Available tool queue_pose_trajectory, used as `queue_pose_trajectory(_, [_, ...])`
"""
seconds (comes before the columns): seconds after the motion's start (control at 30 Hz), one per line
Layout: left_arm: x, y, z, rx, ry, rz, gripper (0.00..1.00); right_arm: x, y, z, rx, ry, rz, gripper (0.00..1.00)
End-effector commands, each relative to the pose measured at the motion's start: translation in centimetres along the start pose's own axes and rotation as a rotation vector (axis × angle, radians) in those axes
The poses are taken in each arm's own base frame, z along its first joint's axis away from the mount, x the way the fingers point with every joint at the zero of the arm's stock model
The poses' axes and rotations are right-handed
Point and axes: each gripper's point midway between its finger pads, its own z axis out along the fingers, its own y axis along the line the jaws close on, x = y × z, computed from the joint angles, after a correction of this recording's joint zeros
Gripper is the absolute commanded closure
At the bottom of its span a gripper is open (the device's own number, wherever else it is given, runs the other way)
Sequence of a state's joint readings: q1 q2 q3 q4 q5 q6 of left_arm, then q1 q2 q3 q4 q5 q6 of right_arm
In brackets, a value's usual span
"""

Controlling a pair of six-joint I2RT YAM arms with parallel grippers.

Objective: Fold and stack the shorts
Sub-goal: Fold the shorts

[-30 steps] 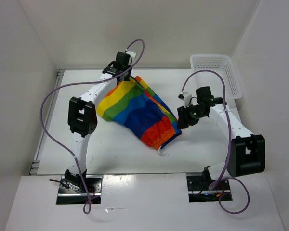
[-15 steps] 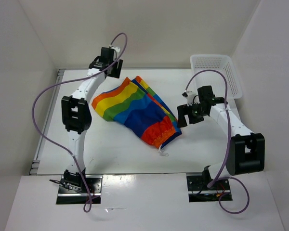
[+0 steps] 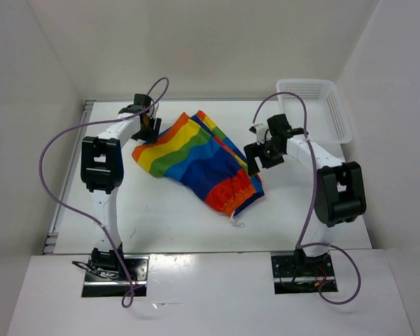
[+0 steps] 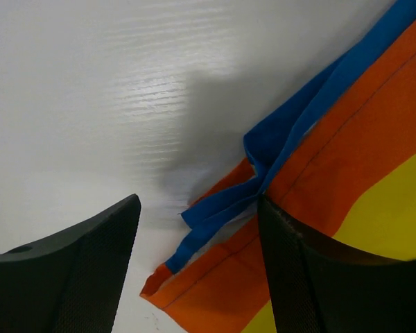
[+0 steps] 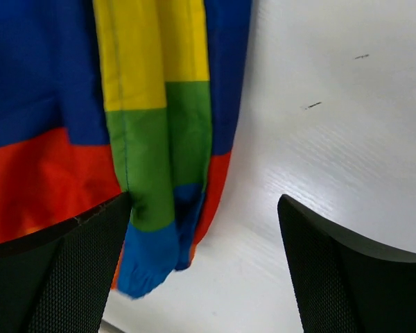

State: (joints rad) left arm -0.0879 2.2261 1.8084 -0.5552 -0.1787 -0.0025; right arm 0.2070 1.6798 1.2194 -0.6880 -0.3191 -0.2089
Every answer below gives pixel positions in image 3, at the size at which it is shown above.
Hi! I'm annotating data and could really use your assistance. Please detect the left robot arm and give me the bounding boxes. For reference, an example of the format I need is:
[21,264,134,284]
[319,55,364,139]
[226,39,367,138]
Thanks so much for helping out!
[80,94,161,280]

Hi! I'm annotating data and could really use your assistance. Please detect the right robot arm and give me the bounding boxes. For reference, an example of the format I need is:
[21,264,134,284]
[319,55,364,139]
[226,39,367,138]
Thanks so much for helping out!
[244,114,366,275]

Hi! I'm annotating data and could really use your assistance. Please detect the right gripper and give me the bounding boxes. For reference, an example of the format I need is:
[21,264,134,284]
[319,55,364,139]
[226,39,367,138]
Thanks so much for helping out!
[244,137,284,176]

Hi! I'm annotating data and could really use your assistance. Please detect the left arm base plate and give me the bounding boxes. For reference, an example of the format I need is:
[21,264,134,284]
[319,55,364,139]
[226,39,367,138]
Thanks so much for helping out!
[73,255,150,298]

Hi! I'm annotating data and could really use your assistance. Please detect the white plastic basket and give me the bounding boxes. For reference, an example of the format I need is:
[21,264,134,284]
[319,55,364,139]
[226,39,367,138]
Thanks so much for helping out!
[276,78,353,144]

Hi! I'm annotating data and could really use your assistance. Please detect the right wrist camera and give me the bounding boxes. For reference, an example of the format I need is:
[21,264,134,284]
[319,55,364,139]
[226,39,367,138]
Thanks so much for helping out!
[249,123,272,145]

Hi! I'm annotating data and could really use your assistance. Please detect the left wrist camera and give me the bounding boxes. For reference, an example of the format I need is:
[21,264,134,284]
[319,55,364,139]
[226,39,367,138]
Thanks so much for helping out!
[143,106,158,129]

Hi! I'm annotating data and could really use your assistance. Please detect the rainbow striped shorts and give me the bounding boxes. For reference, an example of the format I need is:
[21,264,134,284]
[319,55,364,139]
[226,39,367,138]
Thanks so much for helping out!
[132,110,265,217]

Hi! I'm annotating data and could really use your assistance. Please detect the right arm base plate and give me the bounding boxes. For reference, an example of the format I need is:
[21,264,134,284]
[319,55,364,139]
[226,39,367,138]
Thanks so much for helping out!
[270,251,338,295]

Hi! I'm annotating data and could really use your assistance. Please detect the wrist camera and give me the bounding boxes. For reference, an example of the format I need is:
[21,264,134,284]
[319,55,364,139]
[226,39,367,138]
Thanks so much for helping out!
[143,106,158,129]
[249,123,272,145]

